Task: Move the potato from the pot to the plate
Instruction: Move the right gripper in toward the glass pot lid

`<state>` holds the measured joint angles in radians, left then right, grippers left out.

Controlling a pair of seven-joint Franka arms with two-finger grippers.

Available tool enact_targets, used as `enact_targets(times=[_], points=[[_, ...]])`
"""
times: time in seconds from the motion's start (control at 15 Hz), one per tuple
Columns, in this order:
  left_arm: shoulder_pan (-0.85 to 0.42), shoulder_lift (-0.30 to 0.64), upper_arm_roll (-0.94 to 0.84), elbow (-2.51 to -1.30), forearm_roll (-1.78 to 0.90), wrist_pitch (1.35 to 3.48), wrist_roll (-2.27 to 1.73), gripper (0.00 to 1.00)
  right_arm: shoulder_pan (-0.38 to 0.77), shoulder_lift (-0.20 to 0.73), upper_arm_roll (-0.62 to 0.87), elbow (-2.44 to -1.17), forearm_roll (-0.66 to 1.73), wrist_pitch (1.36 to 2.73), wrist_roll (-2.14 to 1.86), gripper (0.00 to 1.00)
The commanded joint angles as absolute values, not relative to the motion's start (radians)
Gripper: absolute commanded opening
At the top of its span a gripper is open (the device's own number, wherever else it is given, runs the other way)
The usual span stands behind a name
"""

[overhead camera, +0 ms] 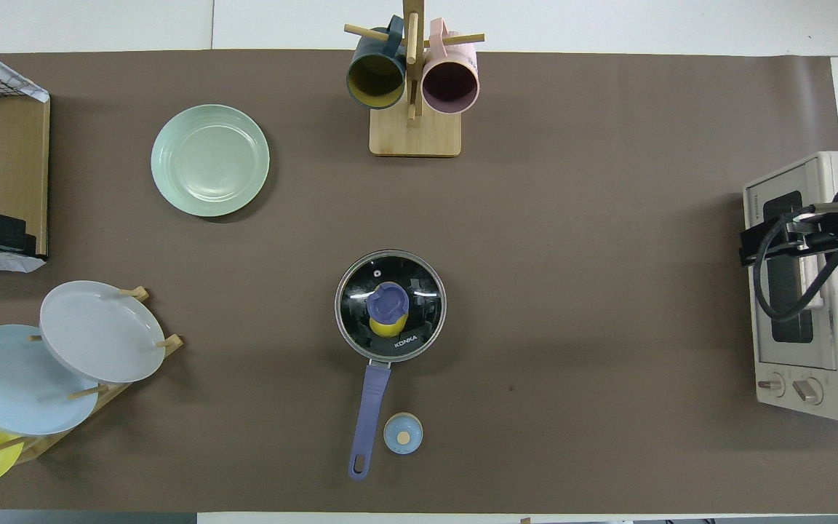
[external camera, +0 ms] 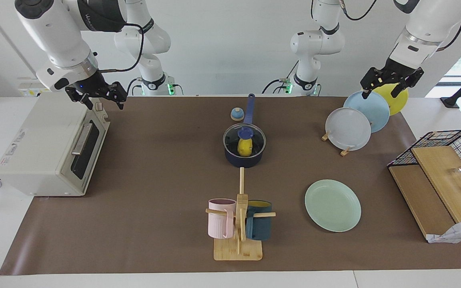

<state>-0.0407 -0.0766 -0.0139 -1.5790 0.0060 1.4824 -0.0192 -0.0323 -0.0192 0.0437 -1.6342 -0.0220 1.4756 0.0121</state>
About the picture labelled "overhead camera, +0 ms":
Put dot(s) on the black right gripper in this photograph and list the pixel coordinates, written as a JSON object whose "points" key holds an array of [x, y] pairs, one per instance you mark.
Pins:
{"points": [[812, 236]]}

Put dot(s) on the yellow potato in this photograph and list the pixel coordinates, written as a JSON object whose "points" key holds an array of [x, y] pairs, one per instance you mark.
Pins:
{"points": [[388, 328]]}

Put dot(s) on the glass lid purple knob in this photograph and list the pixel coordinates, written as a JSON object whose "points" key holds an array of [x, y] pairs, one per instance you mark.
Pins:
{"points": [[359, 306]]}

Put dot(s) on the mint green plate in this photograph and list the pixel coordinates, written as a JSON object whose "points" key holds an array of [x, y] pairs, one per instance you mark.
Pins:
{"points": [[208, 160]]}

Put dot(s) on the grey plate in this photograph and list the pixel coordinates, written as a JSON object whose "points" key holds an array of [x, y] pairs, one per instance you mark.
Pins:
{"points": [[99, 331]]}

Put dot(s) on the wooden plate rack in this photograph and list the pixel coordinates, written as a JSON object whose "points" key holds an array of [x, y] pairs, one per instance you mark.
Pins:
{"points": [[48, 444]]}

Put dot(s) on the light blue plate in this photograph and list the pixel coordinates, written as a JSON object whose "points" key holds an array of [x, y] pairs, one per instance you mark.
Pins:
{"points": [[12, 386]]}

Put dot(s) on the cream toaster oven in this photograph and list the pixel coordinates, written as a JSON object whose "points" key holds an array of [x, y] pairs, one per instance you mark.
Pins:
{"points": [[833, 378]]}

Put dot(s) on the brown paper table mat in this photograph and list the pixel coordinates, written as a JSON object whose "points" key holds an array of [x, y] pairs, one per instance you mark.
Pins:
{"points": [[572, 291]]}

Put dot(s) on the pink ribbed mug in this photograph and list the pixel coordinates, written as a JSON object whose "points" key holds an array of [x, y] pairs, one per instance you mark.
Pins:
{"points": [[450, 86]]}

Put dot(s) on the wooden mug tree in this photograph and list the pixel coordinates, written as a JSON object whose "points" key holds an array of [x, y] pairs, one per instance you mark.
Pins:
{"points": [[415, 135]]}

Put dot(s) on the dark blue mug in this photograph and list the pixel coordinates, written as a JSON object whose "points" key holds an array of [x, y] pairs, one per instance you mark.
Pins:
{"points": [[375, 80]]}

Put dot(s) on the white crumpled bag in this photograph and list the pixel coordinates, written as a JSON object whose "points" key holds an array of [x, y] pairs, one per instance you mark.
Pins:
{"points": [[19, 81]]}

